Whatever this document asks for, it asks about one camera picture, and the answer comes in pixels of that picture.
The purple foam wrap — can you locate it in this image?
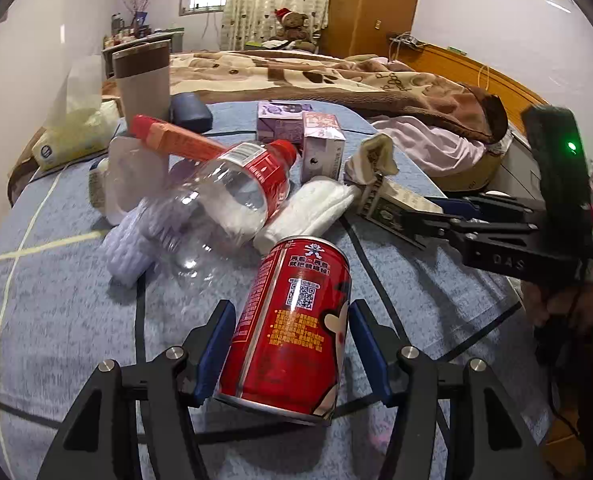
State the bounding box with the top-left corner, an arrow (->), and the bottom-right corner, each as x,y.
99,195 -> 177,286

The pink small carton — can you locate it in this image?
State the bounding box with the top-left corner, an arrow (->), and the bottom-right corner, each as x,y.
300,111 -> 346,183

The clear plastic container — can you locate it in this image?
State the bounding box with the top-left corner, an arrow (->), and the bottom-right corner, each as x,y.
107,135 -> 170,226

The blue checked bed cover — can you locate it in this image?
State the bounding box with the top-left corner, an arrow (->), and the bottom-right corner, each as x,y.
0,100 -> 552,480

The pink bed sheet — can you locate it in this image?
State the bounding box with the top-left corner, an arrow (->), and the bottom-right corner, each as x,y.
371,115 -> 499,181

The yellow tissue pack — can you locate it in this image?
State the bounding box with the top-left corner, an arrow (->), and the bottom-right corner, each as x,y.
31,55 -> 120,171

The heart patterned curtain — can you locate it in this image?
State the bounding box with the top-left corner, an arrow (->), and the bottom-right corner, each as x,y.
221,0 -> 334,51

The shelf with small items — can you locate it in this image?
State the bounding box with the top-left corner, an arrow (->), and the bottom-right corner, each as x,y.
101,12 -> 184,68

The person's right hand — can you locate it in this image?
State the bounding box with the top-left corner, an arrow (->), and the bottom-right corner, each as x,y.
523,280 -> 593,346

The red drink can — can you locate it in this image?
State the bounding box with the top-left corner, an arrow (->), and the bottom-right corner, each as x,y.
214,235 -> 352,426

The wooden bed frame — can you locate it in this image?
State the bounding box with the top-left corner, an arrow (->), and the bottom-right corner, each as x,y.
391,40 -> 552,193

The wooden wardrobe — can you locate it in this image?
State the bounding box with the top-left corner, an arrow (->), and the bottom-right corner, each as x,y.
321,0 -> 424,58

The red orange flat box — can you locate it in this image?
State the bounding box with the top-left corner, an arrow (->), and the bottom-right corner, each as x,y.
129,114 -> 227,161

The power strip with plugs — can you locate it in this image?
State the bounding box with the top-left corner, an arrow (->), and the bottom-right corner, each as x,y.
389,32 -> 427,50

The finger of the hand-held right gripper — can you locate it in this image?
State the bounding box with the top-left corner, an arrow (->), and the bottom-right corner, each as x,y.
401,209 -> 478,252
425,195 -> 546,229

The brown teddy bear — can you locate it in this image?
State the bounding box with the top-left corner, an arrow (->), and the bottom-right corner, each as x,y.
269,8 -> 317,43

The paper wrapper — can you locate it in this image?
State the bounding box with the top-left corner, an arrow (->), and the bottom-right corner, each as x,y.
343,135 -> 444,251

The dark blue case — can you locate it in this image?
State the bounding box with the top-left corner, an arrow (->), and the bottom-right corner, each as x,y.
170,92 -> 212,133

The white cloth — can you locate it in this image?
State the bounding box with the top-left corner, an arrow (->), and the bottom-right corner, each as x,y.
254,176 -> 357,255

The purple small carton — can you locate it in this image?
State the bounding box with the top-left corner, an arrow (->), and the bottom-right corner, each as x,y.
256,101 -> 314,142

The clear plastic bottle red label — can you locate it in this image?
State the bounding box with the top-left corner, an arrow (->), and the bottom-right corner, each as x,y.
146,140 -> 297,286

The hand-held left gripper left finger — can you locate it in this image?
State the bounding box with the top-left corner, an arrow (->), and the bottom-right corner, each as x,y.
36,300 -> 237,480

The brown printed blanket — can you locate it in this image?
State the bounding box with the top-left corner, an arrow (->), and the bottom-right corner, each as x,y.
101,49 -> 507,143

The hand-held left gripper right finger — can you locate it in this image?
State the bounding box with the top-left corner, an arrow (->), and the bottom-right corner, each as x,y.
349,299 -> 547,480

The white brown tumbler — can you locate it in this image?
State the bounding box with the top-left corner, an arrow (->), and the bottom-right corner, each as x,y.
112,40 -> 171,123

